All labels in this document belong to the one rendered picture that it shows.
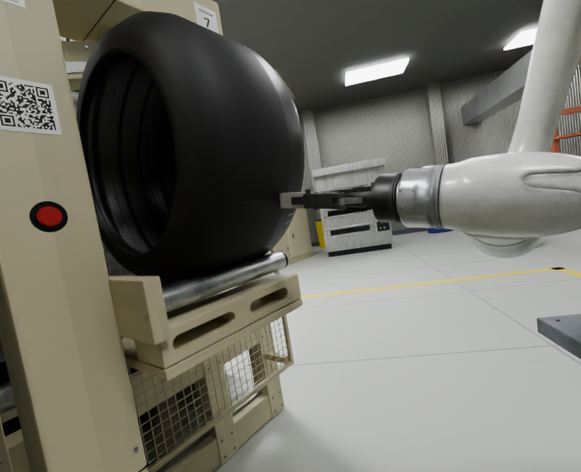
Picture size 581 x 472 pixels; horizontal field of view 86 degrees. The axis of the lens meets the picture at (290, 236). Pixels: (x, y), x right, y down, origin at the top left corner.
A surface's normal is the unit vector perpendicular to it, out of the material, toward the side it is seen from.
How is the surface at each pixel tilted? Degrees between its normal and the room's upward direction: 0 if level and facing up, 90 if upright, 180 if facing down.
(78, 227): 90
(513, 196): 88
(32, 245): 90
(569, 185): 74
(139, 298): 90
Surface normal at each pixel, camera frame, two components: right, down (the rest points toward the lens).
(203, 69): 0.10, -0.19
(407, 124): -0.15, 0.10
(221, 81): 0.53, -0.26
